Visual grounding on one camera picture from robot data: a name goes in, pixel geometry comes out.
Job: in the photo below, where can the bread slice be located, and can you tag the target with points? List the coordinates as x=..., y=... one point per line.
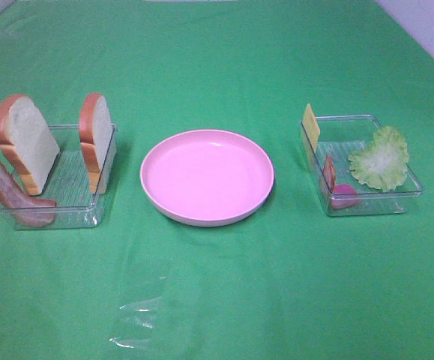
x=95, y=133
x=26, y=142

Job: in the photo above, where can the bacon strip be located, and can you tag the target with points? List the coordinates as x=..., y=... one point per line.
x=12, y=197
x=341, y=196

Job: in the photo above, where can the green lettuce leaf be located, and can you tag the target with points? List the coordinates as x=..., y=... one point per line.
x=383, y=163

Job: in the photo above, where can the pink round plate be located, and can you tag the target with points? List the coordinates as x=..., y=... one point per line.
x=207, y=177

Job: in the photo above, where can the yellow cheese slice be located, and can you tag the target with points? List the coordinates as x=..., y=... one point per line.
x=311, y=127

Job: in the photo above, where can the green tablecloth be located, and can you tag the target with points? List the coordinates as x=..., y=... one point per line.
x=288, y=282

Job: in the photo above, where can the right clear plastic tray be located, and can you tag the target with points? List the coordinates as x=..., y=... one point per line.
x=340, y=136

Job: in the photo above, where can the clear plastic tray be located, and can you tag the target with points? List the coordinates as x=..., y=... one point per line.
x=67, y=184
x=340, y=136

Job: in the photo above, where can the left clear plastic tray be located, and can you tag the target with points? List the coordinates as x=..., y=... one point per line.
x=67, y=184

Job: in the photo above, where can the clear tape patch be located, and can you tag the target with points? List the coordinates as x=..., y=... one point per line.
x=135, y=318

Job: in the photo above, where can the leaning bread slice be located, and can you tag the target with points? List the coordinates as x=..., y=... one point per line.
x=26, y=142

